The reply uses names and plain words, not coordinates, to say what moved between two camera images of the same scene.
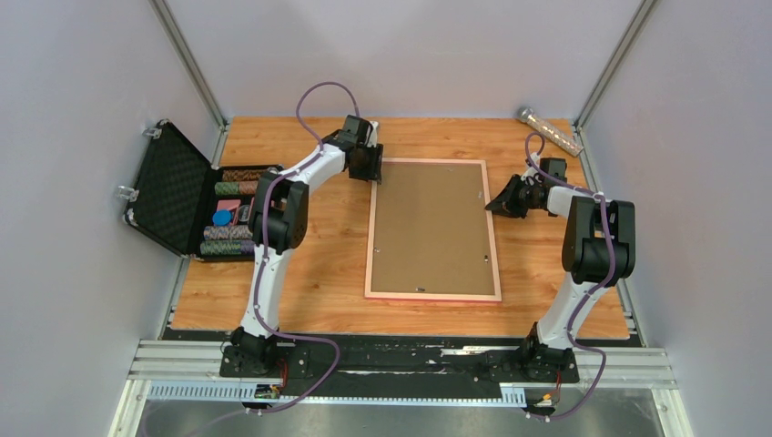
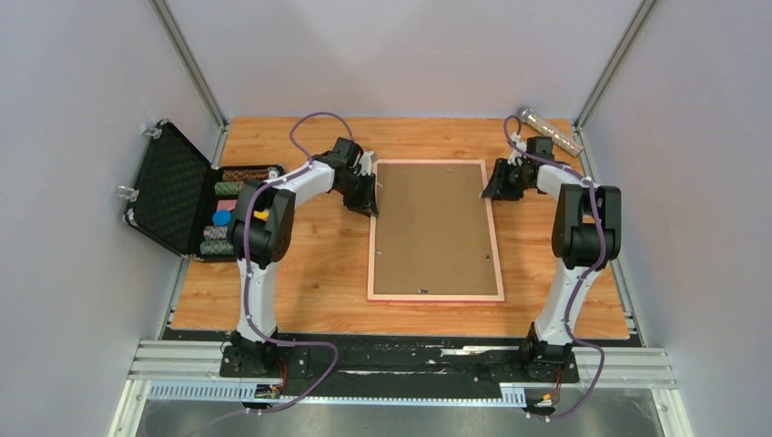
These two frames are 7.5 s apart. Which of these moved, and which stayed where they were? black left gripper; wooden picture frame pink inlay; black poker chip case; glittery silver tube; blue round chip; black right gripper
Moved: black right gripper; black left gripper
Stayed: wooden picture frame pink inlay; glittery silver tube; blue round chip; black poker chip case
